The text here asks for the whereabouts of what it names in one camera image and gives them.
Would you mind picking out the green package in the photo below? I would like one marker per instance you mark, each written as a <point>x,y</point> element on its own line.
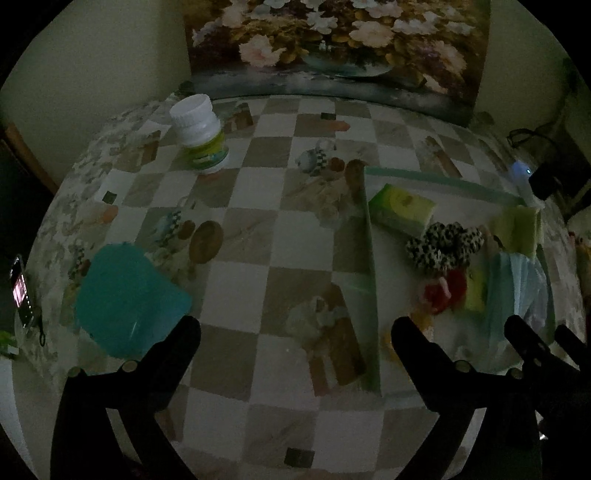
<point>9,346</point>

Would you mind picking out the white tray with green rim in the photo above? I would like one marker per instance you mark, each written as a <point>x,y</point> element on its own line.
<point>395,277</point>

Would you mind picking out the flower painting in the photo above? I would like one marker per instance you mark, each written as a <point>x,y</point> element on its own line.
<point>323,46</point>

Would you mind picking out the leopard print scrunchie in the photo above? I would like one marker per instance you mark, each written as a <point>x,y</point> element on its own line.
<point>438,249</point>

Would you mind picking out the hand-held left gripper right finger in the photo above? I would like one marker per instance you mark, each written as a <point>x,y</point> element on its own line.
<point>408,341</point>

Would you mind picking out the light green cloth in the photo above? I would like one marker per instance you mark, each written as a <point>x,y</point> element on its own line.
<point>515,228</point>

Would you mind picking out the white charger with blue light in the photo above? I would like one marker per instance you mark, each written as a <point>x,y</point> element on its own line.
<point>521,173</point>

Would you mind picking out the teal plastic container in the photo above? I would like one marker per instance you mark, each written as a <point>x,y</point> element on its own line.
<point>129,300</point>

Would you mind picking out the green tissue pack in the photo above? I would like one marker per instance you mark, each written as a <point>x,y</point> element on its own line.
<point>401,207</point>

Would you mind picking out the light blue cloth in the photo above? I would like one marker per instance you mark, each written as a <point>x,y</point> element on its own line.
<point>508,286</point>

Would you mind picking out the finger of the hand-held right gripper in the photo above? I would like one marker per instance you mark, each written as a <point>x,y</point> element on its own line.
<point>526,339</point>
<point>572,348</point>

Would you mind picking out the black power adapter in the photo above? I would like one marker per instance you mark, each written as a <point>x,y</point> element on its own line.
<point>547,180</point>

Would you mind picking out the white pill bottle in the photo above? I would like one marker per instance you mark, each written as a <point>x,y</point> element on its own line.
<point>198,134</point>

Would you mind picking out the checkered printed tablecloth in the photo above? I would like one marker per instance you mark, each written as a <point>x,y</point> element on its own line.
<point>277,230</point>

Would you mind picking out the dark cabinet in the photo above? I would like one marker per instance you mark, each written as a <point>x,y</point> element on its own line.
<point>18,207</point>

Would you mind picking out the smartphone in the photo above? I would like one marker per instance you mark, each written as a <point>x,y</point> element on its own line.
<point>21,295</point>

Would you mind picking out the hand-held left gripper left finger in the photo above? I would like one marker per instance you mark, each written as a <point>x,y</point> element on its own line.
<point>182,337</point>

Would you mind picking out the yellow-green sponge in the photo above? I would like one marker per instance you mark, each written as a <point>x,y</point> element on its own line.
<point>475,290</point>

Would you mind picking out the red fabric flower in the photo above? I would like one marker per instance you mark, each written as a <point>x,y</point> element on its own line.
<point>455,286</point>

